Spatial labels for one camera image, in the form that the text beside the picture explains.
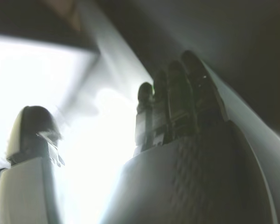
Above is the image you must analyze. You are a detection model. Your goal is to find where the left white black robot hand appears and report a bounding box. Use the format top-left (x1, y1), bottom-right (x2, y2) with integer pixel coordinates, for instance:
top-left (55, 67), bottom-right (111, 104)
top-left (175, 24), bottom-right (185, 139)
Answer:
top-left (0, 50), bottom-right (279, 224)

